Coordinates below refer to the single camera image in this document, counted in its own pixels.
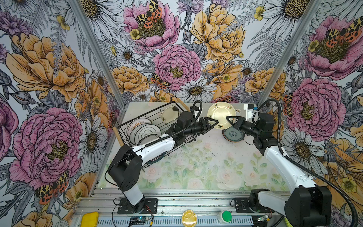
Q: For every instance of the cream plate front row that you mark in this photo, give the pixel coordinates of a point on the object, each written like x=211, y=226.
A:
x=220, y=110

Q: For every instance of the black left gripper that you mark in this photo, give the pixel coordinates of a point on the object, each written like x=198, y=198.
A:
x=204, y=126

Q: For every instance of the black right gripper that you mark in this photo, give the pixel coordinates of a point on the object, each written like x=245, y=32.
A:
x=238, y=123

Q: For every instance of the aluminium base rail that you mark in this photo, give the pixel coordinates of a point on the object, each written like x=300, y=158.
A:
x=170, y=207

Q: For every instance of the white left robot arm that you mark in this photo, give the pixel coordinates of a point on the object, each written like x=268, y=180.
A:
x=136, y=161

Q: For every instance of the large white back plate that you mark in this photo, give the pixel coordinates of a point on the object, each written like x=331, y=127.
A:
x=144, y=130

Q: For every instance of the yellow sponge block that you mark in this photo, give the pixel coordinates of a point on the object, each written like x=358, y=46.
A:
x=90, y=219

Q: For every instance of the aluminium right corner post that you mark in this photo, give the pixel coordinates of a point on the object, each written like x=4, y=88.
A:
x=295, y=37

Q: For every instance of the green push button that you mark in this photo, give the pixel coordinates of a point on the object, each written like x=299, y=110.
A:
x=224, y=217

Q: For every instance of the small green circuit board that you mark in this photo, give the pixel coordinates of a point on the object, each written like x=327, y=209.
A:
x=138, y=221

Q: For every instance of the black wire dish rack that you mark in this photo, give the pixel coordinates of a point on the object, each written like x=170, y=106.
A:
x=155, y=134

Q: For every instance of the blue floral patterned plate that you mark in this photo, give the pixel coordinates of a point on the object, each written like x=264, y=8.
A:
x=233, y=135

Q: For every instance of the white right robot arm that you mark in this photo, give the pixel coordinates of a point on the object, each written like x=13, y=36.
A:
x=308, y=204

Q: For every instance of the brown patterned back plate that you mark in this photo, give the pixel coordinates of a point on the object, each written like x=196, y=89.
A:
x=135, y=123

